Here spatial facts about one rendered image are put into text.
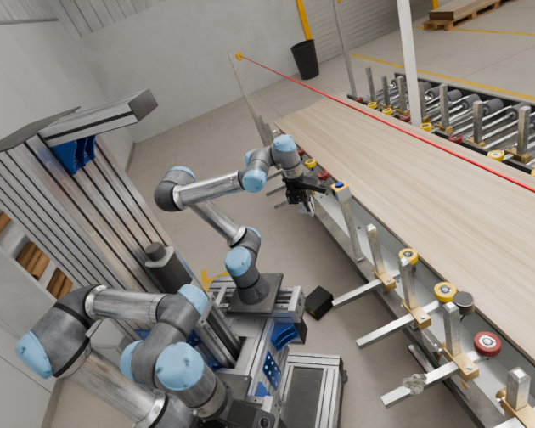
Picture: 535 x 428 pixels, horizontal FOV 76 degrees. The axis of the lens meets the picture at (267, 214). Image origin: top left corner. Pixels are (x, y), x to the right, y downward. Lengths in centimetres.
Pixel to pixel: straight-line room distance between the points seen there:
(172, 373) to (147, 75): 827
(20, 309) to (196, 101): 657
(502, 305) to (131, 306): 128
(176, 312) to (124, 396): 40
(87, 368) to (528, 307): 145
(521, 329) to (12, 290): 304
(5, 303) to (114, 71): 641
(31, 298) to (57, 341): 213
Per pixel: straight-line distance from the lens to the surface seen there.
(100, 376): 110
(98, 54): 881
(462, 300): 128
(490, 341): 148
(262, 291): 154
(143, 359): 76
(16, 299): 321
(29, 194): 112
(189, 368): 67
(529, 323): 154
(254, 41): 879
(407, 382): 142
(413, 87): 277
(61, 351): 106
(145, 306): 87
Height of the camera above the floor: 215
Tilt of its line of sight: 33 degrees down
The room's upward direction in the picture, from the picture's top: 24 degrees counter-clockwise
